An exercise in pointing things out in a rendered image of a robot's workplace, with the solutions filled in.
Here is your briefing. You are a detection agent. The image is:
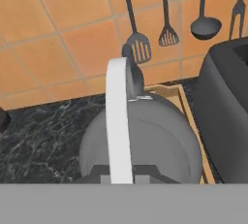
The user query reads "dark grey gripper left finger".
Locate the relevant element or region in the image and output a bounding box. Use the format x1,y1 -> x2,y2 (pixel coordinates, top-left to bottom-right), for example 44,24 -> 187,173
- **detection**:
75,165 -> 112,184

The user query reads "grey kettle with white handle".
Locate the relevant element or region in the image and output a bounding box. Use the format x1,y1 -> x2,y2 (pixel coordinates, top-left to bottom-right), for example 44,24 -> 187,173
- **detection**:
78,43 -> 203,184

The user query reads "wooden tray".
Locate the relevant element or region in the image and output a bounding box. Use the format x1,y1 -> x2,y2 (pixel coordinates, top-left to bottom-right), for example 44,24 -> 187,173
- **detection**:
143,83 -> 216,184

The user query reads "dark grey toaster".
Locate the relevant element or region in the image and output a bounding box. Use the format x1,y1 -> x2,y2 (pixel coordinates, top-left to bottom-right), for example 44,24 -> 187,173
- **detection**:
193,37 -> 248,184

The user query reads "small dark slotted spatula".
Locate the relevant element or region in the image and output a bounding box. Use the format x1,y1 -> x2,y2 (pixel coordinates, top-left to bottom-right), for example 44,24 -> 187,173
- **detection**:
158,0 -> 180,48

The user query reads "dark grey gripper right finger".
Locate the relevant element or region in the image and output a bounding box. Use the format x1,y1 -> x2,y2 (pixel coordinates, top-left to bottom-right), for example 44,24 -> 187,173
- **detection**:
131,164 -> 179,184

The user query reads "dark grey meat fork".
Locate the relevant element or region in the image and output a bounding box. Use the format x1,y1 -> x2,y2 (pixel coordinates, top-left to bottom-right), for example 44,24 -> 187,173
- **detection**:
228,0 -> 248,41

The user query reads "slotted spatula with brown handle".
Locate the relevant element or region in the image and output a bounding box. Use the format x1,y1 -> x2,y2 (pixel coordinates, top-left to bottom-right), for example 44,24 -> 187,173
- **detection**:
118,0 -> 152,65

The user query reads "dark grey ladle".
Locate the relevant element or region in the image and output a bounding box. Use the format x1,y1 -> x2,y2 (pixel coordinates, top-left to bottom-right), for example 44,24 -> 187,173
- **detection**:
190,0 -> 223,41

